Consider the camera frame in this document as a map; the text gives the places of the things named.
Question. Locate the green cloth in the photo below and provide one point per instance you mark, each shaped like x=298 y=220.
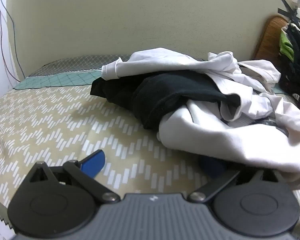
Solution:
x=286 y=45

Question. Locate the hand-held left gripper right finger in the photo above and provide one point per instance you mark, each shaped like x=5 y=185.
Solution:
x=211 y=168

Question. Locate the beige patterned blanket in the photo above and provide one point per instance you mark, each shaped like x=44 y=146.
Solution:
x=50 y=120

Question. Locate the black garment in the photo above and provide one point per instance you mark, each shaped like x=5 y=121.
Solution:
x=170 y=92

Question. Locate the teal quilted bed cover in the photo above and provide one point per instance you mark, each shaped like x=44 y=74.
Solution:
x=62 y=76

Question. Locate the black tape strips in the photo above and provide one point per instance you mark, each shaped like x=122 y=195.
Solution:
x=291 y=12

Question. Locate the white sweatshirt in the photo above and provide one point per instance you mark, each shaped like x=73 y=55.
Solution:
x=170 y=62

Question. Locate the wooden headboard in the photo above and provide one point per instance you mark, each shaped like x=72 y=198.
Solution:
x=268 y=37

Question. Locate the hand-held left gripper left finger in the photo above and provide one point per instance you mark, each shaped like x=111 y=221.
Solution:
x=93 y=163

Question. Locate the large white garment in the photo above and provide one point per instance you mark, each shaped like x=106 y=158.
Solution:
x=230 y=135

